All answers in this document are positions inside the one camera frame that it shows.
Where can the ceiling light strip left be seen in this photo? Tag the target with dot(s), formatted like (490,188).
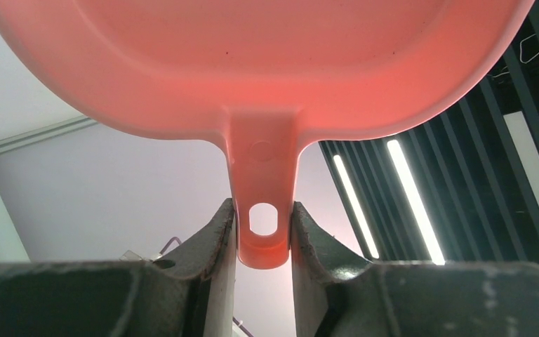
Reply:
(356,207)

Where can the pink plastic dustpan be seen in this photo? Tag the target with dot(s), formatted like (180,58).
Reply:
(261,80)

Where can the ceiling light strip right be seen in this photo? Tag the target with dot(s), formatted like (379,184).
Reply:
(415,202)

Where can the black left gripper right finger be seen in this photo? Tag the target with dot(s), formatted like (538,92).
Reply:
(338,293)

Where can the ceiling light strip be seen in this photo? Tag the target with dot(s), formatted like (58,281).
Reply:
(415,202)
(356,207)

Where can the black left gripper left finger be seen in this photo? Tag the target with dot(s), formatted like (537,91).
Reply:
(187,292)

